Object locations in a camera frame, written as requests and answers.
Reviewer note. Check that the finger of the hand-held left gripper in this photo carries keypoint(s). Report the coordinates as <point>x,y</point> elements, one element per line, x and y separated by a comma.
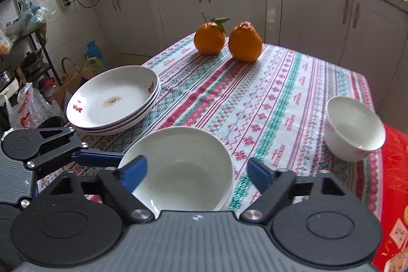
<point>98,159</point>

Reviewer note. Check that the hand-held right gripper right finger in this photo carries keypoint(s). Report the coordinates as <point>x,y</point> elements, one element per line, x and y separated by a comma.
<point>259,174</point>

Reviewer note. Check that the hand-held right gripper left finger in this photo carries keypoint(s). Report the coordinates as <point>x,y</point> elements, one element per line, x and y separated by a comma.
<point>135,171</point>

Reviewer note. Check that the white fruit-print plate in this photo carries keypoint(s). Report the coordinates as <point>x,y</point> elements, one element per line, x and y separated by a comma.
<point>152,100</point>
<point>111,90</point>
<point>140,123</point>

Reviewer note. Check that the patterned red green tablecloth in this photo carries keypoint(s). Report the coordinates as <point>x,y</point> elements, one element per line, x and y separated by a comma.
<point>255,106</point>

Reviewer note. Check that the white red plastic bag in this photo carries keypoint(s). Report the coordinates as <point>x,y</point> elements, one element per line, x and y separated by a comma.
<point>28,109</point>

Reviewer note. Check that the wicker basket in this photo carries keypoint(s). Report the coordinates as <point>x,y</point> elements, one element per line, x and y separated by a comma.
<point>71,74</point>

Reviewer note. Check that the blue thermos jug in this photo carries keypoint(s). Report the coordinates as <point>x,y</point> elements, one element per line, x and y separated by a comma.
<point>93,52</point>

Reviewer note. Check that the black pot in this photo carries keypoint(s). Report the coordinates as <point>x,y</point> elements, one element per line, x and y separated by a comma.
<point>32,63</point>

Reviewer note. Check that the orange without leaf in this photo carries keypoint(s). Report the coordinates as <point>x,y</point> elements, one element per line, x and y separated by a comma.
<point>245,42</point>

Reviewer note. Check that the red printed cloth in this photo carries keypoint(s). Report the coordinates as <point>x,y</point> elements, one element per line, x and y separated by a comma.
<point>395,182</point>

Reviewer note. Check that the black metal shelf rack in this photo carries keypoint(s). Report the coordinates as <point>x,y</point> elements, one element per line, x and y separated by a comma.
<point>35,36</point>

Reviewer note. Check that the orange with green leaf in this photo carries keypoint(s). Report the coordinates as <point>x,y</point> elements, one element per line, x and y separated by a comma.
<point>208,39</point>

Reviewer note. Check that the clear plastic bag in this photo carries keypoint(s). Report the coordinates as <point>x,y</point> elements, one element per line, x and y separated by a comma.
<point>32,10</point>

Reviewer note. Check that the white kitchen base cabinet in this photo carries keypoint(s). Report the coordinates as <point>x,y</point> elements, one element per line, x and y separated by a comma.
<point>302,10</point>

